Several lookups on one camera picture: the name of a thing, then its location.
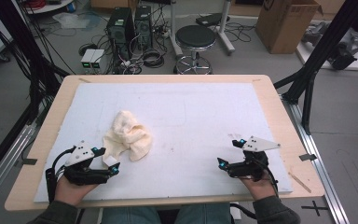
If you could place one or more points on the white round table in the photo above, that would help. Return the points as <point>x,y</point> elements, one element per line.
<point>49,6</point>

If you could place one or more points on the large black computer tower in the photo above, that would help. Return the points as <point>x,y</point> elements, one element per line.
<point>119,29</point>

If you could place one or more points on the slim black computer tower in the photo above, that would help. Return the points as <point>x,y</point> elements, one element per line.
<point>143,26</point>

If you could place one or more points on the cardboard box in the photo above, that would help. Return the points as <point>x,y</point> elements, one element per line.
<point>284,25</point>

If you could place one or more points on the white metal desk leg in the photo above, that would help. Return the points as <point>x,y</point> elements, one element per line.
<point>174,28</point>
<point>225,28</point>

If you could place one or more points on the aluminium rail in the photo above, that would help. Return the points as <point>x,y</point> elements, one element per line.
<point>320,168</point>
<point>6,161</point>

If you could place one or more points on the white power supply unit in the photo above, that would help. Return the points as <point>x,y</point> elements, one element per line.
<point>87,57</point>
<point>97,58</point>

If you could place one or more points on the black flat case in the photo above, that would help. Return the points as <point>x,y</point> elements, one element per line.
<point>211,19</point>

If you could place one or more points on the white foam board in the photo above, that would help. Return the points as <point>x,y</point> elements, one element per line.
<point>183,109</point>

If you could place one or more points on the person's left leg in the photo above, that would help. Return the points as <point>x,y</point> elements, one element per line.
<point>130,216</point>

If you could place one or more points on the grey and black machine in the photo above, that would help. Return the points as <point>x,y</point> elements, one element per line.
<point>343,54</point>

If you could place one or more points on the person's left hand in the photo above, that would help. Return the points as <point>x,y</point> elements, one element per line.
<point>71,193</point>

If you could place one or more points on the person's right leg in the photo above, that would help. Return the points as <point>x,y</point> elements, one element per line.
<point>203,214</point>

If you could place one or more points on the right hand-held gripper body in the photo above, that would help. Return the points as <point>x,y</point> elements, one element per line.
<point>248,166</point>

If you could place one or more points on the clear plastic sheet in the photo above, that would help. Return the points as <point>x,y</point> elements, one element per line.
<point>71,20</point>

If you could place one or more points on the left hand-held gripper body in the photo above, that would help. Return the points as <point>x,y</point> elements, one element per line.
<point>80,172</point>

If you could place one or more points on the wooden table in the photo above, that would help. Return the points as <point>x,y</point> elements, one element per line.
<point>279,124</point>

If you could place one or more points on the cream towel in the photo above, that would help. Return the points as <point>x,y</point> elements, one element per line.
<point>127,133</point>

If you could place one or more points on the black round stool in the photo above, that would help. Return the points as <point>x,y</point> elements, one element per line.
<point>195,36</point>

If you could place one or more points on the person's leg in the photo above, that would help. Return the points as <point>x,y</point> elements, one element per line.
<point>130,216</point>
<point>203,214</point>

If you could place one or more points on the person's right hand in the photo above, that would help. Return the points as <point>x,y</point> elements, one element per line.
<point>261,189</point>

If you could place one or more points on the black tape strip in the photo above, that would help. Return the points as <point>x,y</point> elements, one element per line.
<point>307,157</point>
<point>28,161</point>

